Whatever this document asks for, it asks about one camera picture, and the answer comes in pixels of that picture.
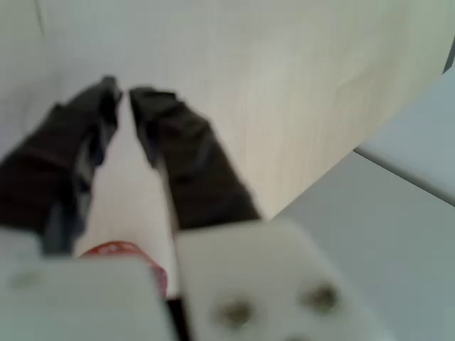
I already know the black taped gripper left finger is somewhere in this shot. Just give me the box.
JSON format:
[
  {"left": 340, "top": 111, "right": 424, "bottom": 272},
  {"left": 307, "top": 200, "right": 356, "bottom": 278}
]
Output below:
[{"left": 0, "top": 75, "right": 124, "bottom": 256}]

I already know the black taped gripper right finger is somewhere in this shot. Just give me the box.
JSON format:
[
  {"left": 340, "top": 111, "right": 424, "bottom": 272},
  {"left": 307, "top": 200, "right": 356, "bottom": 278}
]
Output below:
[{"left": 128, "top": 87, "right": 260, "bottom": 231}]

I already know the red tape roll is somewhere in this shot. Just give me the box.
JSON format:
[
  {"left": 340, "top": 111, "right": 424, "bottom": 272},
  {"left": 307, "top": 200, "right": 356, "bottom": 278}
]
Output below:
[{"left": 80, "top": 241, "right": 168, "bottom": 296}]

